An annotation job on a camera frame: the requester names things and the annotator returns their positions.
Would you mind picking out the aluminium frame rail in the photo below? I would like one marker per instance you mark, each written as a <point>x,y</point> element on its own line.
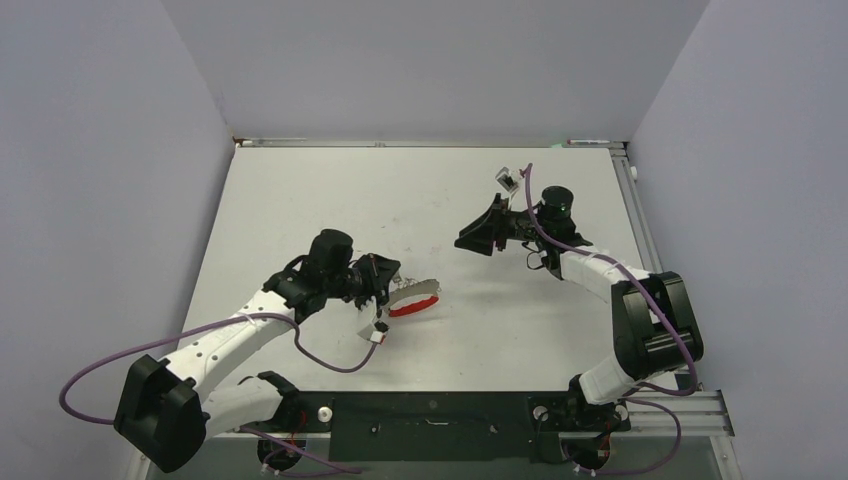
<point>646,413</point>

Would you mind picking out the black mounting base plate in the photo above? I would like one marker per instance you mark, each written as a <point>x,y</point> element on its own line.
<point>354,441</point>

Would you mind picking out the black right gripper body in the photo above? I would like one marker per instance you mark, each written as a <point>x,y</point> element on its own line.
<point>512,225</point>

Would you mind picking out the steel key holder red handle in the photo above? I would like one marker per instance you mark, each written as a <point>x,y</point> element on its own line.
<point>410,297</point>

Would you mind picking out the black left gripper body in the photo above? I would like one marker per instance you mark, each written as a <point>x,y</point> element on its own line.
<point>362,287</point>

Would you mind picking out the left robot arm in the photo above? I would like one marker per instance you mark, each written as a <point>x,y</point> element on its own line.
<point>170,407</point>

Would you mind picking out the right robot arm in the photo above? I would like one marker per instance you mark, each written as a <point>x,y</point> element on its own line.
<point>654,329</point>

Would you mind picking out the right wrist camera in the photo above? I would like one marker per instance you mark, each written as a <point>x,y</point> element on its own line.
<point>510,180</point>

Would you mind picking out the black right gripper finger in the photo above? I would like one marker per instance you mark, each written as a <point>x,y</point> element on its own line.
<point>491,222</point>
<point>479,239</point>

